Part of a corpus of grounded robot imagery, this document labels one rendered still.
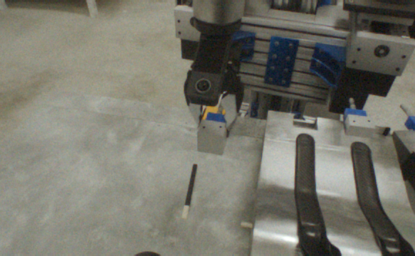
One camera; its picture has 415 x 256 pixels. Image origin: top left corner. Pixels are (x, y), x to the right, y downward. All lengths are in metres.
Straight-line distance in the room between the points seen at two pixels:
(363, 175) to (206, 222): 0.31
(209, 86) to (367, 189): 0.36
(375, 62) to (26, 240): 0.88
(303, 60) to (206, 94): 0.66
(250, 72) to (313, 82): 0.21
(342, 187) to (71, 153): 0.59
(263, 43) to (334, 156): 0.51
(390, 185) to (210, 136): 0.34
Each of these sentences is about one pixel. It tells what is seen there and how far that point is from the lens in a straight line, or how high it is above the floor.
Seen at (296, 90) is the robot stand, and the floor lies 0.72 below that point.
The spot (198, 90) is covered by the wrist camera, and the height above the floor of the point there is 1.09.
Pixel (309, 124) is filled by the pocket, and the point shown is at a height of 0.87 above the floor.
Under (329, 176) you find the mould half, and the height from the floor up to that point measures 0.88.
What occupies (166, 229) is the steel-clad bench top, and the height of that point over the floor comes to 0.80.
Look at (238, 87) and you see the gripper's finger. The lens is 0.51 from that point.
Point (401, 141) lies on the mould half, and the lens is 0.81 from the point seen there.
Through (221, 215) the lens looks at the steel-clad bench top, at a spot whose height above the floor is 0.80.
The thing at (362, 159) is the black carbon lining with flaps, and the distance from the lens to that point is 0.68.
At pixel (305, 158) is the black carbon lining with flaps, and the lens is 0.64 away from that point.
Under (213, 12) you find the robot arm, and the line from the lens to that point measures 0.44.
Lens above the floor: 1.34
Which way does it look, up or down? 43 degrees down
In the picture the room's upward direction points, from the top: straight up
